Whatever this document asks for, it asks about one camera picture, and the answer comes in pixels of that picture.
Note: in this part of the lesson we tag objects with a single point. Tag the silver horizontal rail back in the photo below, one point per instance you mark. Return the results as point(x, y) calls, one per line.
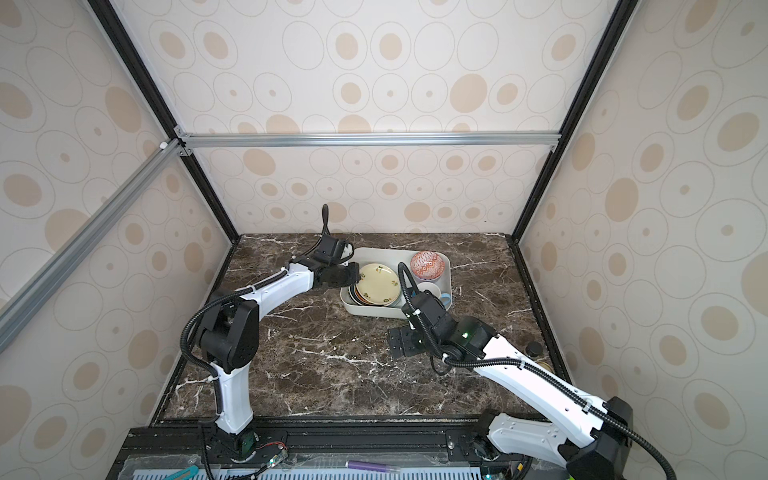
point(381, 139)

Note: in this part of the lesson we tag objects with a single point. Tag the green can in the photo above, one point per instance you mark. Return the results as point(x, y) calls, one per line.
point(536, 352)

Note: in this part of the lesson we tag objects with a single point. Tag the black plate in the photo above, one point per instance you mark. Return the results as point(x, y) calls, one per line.
point(351, 293)

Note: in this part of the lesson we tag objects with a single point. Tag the black vertical frame post right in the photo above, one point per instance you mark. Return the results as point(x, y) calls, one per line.
point(605, 49)

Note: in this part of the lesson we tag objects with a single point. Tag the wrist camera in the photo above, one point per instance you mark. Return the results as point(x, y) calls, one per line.
point(424, 310)
point(331, 250)

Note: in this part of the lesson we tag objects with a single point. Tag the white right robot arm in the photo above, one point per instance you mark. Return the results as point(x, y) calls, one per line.
point(582, 433)

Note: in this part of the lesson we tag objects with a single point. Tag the blue mug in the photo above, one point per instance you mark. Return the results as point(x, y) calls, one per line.
point(444, 297)

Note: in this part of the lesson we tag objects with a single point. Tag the cream yellow plate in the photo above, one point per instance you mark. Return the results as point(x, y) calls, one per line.
point(378, 285)

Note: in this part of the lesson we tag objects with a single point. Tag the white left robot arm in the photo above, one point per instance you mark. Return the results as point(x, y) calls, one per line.
point(223, 337)

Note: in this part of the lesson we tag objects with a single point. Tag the black vertical frame post left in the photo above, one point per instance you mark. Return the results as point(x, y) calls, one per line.
point(107, 16)

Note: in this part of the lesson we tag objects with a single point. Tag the purple bowl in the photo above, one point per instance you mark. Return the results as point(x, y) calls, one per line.
point(428, 266)

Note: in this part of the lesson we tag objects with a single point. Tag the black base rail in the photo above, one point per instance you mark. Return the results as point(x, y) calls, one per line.
point(486, 440)

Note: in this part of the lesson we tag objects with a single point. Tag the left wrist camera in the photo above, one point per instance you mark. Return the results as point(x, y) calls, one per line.
point(331, 250)

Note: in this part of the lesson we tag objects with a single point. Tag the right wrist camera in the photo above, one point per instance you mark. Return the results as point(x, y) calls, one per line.
point(424, 310)

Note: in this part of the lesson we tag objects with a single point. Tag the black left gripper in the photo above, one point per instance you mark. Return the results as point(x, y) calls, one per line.
point(355, 276)

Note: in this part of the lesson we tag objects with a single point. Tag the purple pen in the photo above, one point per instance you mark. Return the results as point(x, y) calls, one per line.
point(371, 467)

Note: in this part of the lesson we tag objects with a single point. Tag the black vertical frame post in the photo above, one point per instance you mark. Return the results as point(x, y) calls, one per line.
point(107, 16)
point(605, 49)

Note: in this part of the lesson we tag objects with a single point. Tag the white plastic bin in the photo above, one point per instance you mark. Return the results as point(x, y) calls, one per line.
point(390, 258)

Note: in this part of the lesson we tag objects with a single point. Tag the silver diagonal rail left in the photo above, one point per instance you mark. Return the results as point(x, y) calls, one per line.
point(28, 301)

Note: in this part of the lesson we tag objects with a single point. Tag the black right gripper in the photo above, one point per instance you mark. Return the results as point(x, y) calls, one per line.
point(404, 349)

